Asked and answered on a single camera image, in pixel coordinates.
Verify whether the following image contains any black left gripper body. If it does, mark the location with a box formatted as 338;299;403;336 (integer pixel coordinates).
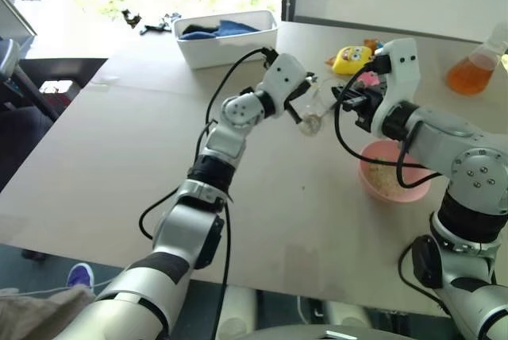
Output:
291;77;315;104

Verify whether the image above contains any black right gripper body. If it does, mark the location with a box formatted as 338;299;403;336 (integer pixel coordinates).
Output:
349;77;389;133

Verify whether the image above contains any clear glass mug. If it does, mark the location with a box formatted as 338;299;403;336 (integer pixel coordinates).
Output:
298;76;325;137

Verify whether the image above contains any beige oatmeal heap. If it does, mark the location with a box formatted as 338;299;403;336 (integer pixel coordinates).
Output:
364;159;430;199

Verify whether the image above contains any pink plastic bowl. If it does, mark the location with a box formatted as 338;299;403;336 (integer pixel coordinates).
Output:
357;140;433;203

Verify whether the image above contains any pink starfish toy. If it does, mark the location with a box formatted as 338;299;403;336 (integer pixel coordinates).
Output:
355;70;380;87

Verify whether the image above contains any yellow sponge character toy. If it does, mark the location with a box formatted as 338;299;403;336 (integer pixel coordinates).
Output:
325;44;376;77

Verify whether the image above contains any white plastic bin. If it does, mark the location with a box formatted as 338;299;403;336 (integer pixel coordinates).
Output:
171;10;279;70

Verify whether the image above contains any blue cloth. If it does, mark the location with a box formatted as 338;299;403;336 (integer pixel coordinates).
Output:
179;18;261;41

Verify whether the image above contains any glass flask with orange liquid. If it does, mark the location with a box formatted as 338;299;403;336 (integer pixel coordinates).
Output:
446;21;508;97

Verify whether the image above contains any black cloth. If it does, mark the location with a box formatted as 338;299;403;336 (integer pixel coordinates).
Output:
181;23;220;37

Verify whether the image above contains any black and blue clip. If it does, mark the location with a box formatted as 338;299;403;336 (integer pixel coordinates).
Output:
138;12;183;35

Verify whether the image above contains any small black clip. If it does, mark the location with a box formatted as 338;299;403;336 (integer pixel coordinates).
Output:
121;8;143;29

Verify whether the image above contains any grey rounded robot body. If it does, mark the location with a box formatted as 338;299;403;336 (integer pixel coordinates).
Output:
236;324;402;340

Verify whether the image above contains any black chair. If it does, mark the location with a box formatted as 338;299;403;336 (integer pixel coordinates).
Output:
0;37;109;122

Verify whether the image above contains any purple shoe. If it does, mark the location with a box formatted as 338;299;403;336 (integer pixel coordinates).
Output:
66;262;95;292

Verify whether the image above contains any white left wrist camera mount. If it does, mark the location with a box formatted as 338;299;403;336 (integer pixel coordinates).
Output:
260;52;315;115

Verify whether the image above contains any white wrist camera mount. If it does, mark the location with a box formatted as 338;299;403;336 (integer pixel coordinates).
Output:
370;37;422;135
260;52;315;115

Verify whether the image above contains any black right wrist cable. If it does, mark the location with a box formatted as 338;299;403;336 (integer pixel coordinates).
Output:
332;53;442;190

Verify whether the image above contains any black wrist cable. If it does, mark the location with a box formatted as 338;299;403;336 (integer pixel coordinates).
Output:
192;46;279;170
332;53;442;190

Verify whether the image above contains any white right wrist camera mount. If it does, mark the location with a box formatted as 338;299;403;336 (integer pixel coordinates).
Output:
370;37;422;135

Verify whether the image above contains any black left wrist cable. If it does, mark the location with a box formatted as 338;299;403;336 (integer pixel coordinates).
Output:
192;46;279;170

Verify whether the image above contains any black left arm hanging cable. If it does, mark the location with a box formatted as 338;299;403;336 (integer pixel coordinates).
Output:
210;191;234;340

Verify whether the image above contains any black right arm cable loop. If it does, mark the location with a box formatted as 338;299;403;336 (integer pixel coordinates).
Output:
397;234;453;315

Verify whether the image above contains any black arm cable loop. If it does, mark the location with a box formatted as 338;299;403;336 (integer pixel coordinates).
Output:
138;186;182;241
397;234;453;315

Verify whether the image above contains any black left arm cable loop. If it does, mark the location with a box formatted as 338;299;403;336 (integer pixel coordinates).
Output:
138;186;182;241

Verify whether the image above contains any thin white cord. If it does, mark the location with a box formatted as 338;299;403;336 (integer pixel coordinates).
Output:
15;278;116;298

